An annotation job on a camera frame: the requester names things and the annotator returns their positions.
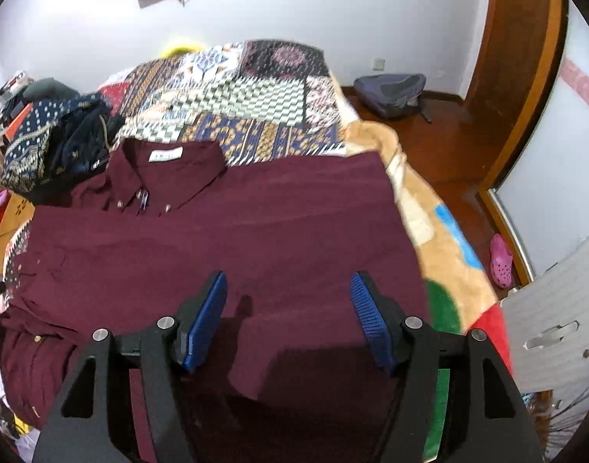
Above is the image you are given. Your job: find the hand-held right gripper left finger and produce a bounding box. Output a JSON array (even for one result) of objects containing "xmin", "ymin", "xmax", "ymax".
[{"xmin": 31, "ymin": 270, "xmax": 230, "ymax": 463}]

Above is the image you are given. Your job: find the orange box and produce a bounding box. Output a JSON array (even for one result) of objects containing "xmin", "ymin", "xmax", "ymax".
[{"xmin": 9, "ymin": 101, "xmax": 35, "ymax": 140}]

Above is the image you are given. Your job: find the pink clog shoe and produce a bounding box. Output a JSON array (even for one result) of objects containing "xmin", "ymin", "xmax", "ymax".
[{"xmin": 489, "ymin": 233, "xmax": 515, "ymax": 291}]

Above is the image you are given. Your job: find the maroon button-up shirt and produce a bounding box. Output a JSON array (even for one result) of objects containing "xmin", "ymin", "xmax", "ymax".
[{"xmin": 0, "ymin": 137, "xmax": 432, "ymax": 463}]

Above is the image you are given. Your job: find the grey backpack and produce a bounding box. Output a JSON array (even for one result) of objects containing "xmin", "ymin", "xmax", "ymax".
[{"xmin": 354, "ymin": 73, "xmax": 433, "ymax": 124}]

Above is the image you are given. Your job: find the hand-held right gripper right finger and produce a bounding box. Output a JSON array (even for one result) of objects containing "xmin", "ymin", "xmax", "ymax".
[{"xmin": 349, "ymin": 270, "xmax": 546, "ymax": 463}]

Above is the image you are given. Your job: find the pink heart ribbon decal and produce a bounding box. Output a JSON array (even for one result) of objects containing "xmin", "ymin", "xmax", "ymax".
[{"xmin": 559, "ymin": 57, "xmax": 589, "ymax": 177}]

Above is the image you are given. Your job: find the grey-green cushion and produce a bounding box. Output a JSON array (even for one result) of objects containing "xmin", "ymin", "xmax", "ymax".
[{"xmin": 22, "ymin": 77, "xmax": 81, "ymax": 105}]

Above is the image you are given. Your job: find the pile of household clutter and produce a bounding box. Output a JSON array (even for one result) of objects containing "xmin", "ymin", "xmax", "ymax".
[{"xmin": 0, "ymin": 70, "xmax": 35, "ymax": 128}]

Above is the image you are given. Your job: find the yellow curved object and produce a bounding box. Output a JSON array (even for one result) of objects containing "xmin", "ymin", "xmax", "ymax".
[{"xmin": 158, "ymin": 35, "xmax": 204, "ymax": 59}]

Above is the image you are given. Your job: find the white sliding wardrobe door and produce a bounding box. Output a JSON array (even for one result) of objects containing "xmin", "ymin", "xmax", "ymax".
[{"xmin": 476, "ymin": 0, "xmax": 589, "ymax": 286}]

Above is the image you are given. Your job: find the navy patterned garment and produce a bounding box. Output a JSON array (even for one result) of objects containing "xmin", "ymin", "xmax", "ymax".
[{"xmin": 0, "ymin": 98, "xmax": 85, "ymax": 196}]

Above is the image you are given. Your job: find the wooden room door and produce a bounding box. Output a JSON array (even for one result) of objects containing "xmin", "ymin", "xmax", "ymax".
[{"xmin": 461, "ymin": 0, "xmax": 554, "ymax": 107}]

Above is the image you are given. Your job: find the patchwork patterned quilt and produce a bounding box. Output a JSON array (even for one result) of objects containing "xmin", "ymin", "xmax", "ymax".
[{"xmin": 5, "ymin": 39, "xmax": 347, "ymax": 271}]

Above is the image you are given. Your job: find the dark navy garment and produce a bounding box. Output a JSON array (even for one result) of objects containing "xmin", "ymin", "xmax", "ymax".
[{"xmin": 48, "ymin": 101, "xmax": 127, "ymax": 181}]

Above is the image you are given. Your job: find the white ribbed plastic cabinet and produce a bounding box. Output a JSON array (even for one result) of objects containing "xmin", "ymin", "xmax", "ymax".
[{"xmin": 499, "ymin": 221, "xmax": 589, "ymax": 397}]

